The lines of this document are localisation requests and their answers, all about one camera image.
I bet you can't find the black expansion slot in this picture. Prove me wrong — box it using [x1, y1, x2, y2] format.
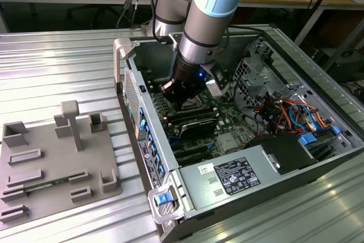
[175, 153, 214, 167]
[172, 145, 212, 158]

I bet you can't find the black graphics card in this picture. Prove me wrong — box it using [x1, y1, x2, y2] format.
[177, 119, 220, 141]

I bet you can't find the grey open PC case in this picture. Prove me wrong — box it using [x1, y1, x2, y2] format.
[113, 23, 364, 243]

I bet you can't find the green motherboard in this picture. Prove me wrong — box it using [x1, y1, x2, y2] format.
[143, 68, 254, 170]

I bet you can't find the grey metal drive cage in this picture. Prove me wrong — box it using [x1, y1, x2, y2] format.
[230, 56, 288, 113]

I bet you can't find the silver chipset heatsink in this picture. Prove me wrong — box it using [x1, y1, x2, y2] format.
[217, 134, 239, 153]

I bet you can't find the grey power supply unit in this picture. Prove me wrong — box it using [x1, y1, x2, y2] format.
[179, 145, 288, 220]

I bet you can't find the blue latch button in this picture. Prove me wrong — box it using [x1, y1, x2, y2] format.
[155, 193, 172, 207]

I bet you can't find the black plastic fan shroud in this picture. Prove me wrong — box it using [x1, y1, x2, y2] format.
[246, 133, 319, 177]

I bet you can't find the grey case latch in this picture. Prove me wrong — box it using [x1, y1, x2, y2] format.
[147, 184, 187, 225]

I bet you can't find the blue disk carrier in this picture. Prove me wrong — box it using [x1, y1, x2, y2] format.
[300, 133, 319, 147]

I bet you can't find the grey parts rack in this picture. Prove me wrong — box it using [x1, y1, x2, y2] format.
[0, 100, 123, 229]

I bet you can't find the green RAM stick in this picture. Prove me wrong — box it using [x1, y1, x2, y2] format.
[24, 177, 71, 192]

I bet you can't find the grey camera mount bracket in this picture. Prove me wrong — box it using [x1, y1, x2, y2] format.
[168, 32, 183, 52]

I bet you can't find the beige case handle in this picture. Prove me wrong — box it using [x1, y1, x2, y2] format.
[113, 39, 135, 96]

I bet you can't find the black wire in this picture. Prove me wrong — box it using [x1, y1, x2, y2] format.
[241, 105, 270, 139]

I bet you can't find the red wire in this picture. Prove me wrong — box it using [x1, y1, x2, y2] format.
[279, 108, 291, 130]

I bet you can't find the blue wire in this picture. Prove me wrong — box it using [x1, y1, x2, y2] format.
[289, 102, 319, 133]

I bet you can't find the orange wire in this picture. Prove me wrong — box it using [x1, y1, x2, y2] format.
[281, 99, 334, 130]

